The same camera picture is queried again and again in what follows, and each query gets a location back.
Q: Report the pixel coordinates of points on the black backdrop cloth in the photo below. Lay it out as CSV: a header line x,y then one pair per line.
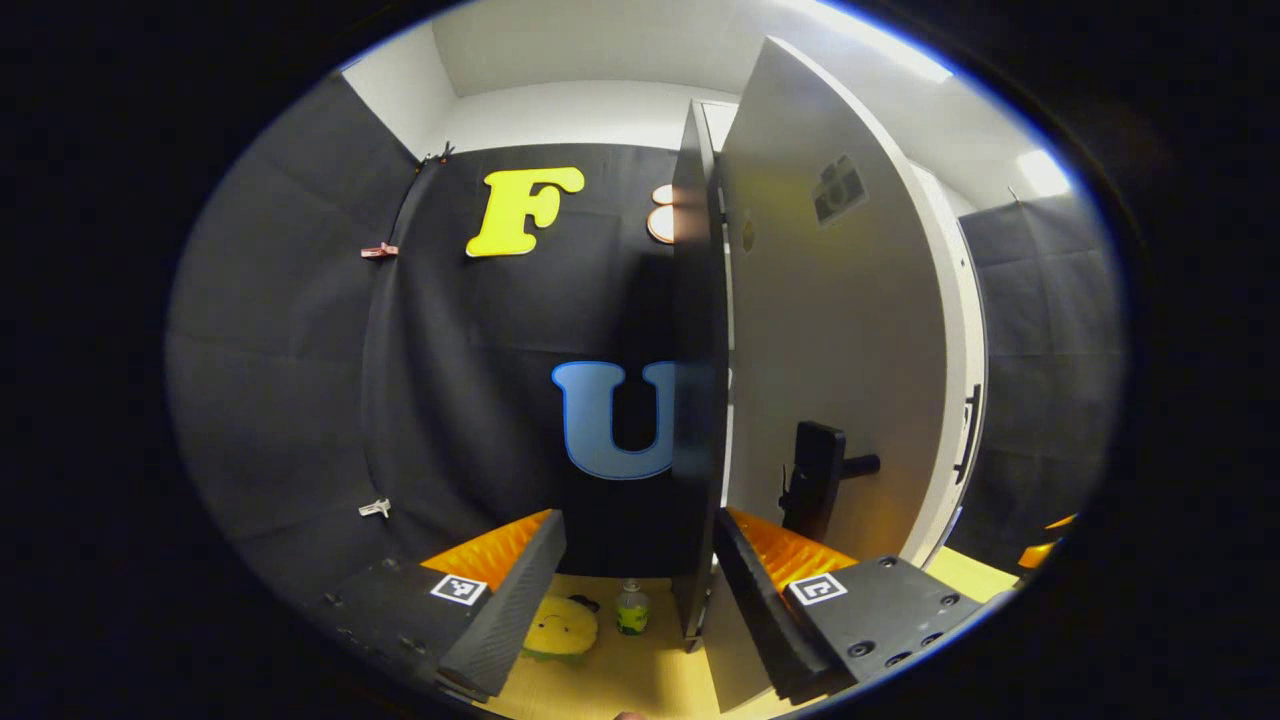
x,y
300,400

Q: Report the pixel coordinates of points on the white shoe cabinet door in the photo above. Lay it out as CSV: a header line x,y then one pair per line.
x,y
960,330
830,330

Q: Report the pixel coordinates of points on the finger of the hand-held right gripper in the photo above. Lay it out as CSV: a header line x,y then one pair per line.
x,y
1062,521
1038,554

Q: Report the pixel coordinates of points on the yellow plush toy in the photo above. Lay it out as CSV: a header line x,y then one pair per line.
x,y
562,625

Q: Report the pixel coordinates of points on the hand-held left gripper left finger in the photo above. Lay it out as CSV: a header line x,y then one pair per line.
x,y
515,615

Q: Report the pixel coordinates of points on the ceiling light panel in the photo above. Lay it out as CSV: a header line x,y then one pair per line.
x,y
1042,172

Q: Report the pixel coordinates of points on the green drink bottle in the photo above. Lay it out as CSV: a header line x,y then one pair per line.
x,y
632,610

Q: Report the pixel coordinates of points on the red cloth clip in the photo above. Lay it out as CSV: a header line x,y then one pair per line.
x,y
378,251

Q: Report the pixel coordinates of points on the black cloth clip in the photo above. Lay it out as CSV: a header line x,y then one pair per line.
x,y
437,153

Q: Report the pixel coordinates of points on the white cloth clip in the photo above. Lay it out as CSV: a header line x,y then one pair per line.
x,y
375,508

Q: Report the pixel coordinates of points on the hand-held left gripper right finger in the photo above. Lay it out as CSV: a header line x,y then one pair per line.
x,y
750,610

